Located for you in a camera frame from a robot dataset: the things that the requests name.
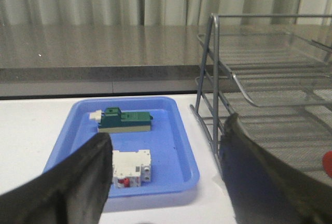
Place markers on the blue plastic tray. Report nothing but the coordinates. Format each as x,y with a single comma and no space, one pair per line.
174,169

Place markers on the green electrical module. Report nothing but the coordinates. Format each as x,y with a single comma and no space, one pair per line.
114,120

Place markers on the silver wire rack frame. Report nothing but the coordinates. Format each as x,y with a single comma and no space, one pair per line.
214,81

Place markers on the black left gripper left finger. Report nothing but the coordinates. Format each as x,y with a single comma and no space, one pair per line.
73,191

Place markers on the dark steel back counter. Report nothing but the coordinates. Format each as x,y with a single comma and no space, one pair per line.
85,60

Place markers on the red emergency push button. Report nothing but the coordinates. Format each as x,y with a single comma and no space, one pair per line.
327,163

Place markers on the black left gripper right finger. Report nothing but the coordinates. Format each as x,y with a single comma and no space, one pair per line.
265,189

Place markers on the silver mesh tray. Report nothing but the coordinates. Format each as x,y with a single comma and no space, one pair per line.
288,116
245,51

